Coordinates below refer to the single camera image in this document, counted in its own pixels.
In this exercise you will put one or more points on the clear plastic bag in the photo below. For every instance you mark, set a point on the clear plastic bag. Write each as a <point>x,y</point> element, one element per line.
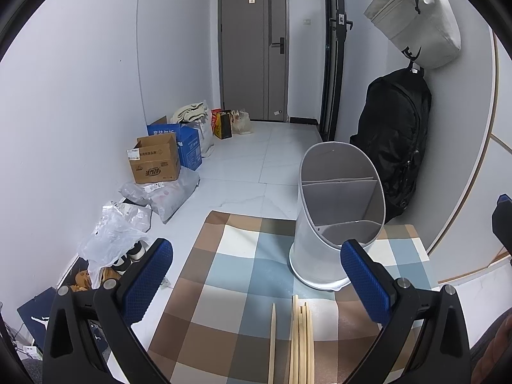
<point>121,226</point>

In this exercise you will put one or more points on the blue cardboard box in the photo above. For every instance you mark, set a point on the blue cardboard box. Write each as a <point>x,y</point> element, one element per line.
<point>187,139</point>

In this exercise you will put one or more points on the blue jordan shoe box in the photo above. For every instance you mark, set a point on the blue jordan shoe box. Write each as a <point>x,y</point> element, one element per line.
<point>35,314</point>

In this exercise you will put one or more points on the white bag with cloth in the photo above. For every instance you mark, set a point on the white bag with cloth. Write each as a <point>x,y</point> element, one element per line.
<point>197,116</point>

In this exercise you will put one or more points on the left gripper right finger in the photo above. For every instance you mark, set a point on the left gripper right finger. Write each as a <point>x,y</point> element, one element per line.
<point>441,352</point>

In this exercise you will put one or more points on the light grey hanging bag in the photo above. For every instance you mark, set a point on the light grey hanging bag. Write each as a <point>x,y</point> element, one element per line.
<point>424,31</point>

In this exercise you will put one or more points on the black white sneakers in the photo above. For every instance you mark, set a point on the black white sneakers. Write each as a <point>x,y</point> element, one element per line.
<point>134,255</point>

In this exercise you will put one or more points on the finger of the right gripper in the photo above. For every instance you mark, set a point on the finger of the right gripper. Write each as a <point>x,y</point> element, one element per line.
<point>502,221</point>

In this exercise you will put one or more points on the beige plastic bag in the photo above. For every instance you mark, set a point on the beige plastic bag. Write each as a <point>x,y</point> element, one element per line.
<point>241,123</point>

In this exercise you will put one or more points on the wooden chopstick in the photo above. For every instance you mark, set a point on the wooden chopstick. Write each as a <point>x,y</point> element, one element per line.
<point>302,346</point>
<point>272,345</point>
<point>309,346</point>
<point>294,361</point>

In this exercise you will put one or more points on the grey entrance door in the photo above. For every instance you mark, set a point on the grey entrance door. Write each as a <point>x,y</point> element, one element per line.
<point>253,57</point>

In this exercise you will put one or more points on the brown cardboard box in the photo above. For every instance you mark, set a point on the brown cardboard box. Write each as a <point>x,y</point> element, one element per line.
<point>155,159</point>

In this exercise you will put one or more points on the plaid checkered table mat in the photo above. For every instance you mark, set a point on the plaid checkered table mat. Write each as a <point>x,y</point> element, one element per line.
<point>216,325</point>

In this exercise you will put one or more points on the black backpack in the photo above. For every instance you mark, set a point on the black backpack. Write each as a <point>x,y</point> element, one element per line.
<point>392,131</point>

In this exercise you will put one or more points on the grey white utensil holder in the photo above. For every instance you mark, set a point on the grey white utensil holder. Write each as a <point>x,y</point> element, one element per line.
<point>340,198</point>

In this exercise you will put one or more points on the brown slippers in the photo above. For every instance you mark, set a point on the brown slippers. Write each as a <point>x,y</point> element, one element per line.
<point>83,282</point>

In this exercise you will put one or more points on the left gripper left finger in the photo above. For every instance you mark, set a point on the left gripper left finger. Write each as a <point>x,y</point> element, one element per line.
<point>70,352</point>

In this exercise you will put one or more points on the grey plastic mailer bag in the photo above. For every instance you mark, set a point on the grey plastic mailer bag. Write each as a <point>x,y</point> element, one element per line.
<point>164,198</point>

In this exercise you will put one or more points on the black yellow paper bag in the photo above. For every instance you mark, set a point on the black yellow paper bag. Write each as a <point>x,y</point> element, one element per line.
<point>222,124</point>

